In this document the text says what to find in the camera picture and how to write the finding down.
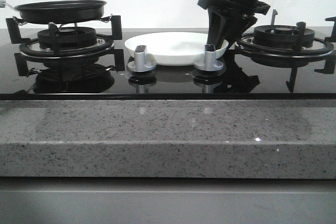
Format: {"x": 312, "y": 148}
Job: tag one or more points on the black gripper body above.
{"x": 228, "y": 7}

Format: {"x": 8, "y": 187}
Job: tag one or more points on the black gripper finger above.
{"x": 236, "y": 26}
{"x": 216, "y": 28}

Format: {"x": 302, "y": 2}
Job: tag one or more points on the white round plate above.
{"x": 173, "y": 48}

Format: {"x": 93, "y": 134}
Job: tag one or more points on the black frying pan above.
{"x": 61, "y": 12}

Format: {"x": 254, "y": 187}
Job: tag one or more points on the right black burner head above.
{"x": 276, "y": 36}

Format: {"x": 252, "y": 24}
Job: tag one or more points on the black burner head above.
{"x": 68, "y": 38}
{"x": 276, "y": 36}

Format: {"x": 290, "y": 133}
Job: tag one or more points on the right black burner pan support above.
{"x": 308, "y": 48}

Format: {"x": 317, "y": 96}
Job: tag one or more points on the black burner pan support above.
{"x": 308, "y": 48}
{"x": 65, "y": 59}

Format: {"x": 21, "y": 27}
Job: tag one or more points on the right silver stove knob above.
{"x": 209, "y": 62}

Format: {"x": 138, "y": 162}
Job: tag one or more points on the silver stove knob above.
{"x": 209, "y": 62}
{"x": 142, "y": 62}

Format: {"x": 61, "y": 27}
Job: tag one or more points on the left silver stove knob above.
{"x": 142, "y": 62}

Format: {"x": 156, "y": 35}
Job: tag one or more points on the left black burner pan support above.
{"x": 65, "y": 59}

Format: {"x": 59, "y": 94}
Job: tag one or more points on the left black burner head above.
{"x": 68, "y": 38}

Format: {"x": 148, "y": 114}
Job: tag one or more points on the black glass gas cooktop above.
{"x": 106, "y": 78}

